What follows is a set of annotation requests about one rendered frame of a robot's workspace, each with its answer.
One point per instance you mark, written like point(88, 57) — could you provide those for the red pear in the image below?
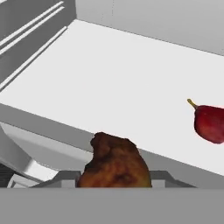
point(210, 124)

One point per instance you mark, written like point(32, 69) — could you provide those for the brown chicken drumstick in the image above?
point(115, 163)

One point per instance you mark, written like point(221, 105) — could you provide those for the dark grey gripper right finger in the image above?
point(166, 179)

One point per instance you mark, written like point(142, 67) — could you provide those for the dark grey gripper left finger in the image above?
point(65, 178)

